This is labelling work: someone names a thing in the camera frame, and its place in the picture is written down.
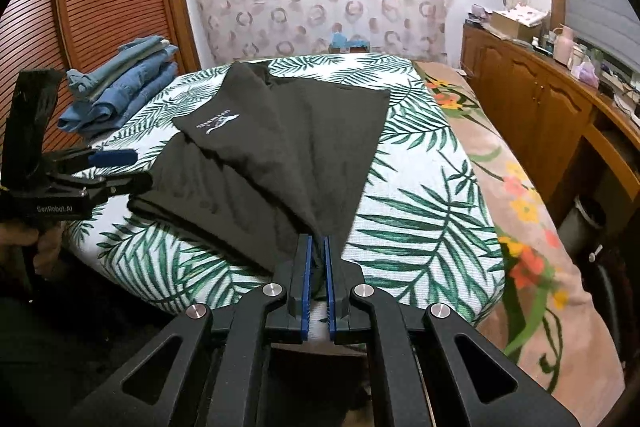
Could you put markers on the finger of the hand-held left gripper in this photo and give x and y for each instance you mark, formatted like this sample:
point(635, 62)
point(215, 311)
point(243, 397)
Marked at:
point(117, 158)
point(125, 187)

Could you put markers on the person's dark clothing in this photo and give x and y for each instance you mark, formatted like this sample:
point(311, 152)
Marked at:
point(60, 357)

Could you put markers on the wooden sideboard cabinet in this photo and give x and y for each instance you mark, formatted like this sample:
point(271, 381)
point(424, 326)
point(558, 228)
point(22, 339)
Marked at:
point(525, 77)

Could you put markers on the small blue toy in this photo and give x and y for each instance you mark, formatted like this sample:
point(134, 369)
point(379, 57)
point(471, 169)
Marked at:
point(345, 44)

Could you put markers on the pink bottle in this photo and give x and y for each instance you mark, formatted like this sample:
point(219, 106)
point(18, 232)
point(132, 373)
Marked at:
point(564, 49)

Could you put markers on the purple bag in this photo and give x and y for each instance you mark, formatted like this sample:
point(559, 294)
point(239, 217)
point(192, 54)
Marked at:
point(585, 74)

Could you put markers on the person's left hand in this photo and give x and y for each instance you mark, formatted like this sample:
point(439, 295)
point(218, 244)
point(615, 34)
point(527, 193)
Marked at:
point(50, 252)

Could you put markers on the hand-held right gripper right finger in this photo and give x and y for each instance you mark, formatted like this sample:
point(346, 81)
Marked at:
point(330, 292)

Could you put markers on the blue denim folded jeans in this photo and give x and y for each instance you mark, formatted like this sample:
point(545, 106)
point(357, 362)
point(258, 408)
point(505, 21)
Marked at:
point(145, 74)
point(100, 117)

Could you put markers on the light blue folded jeans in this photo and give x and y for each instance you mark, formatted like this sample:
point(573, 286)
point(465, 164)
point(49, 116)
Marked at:
point(125, 57)

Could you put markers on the palm leaf printed bed sheet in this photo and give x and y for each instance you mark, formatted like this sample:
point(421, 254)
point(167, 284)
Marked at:
point(425, 217)

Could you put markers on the black t-shirt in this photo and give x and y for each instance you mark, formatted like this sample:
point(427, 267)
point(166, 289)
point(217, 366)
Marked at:
point(280, 147)

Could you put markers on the black cylindrical object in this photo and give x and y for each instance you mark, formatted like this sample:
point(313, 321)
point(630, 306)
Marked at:
point(587, 222)

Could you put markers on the grey-green folded pants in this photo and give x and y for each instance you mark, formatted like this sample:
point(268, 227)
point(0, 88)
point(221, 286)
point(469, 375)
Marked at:
point(150, 56)

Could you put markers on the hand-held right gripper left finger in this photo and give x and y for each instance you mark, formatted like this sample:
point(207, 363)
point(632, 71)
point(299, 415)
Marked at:
point(303, 292)

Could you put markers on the floral beige blanket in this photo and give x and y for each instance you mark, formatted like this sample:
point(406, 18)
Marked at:
point(500, 147)

